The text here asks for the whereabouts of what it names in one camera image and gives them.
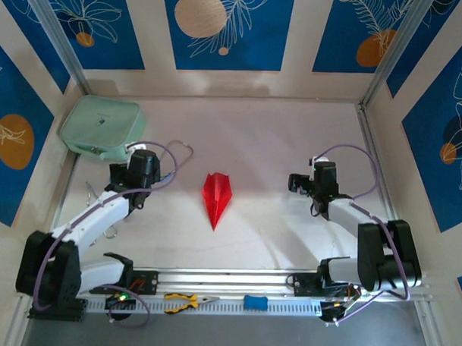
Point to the red paper sheet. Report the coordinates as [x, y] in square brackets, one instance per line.
[217, 197]

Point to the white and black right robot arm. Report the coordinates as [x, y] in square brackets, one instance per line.
[351, 215]

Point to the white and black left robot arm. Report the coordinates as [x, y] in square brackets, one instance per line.
[96, 217]

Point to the grey metal sheet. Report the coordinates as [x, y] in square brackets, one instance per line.
[229, 336]

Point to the mint green zip case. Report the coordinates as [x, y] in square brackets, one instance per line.
[103, 127]

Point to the blue sponge block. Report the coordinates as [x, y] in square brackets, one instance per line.
[255, 303]

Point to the black profile stack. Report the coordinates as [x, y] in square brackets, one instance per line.
[74, 313]

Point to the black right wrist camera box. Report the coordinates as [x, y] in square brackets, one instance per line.
[325, 178]

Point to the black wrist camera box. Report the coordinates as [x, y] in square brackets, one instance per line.
[142, 164]
[325, 178]

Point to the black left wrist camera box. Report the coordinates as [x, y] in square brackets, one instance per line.
[142, 164]

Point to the aluminium side rail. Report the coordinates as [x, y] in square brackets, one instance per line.
[369, 147]
[72, 167]

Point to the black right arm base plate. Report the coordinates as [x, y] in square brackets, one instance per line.
[305, 283]

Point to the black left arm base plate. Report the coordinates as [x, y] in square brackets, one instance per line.
[147, 282]

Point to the aluminium mounting rail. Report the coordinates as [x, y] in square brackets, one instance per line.
[231, 279]

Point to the blue floral wall panel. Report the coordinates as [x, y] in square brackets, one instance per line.
[11, 173]
[436, 157]
[235, 48]
[345, 40]
[107, 32]

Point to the aluminium frame post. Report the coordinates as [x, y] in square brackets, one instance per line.
[57, 38]
[394, 49]

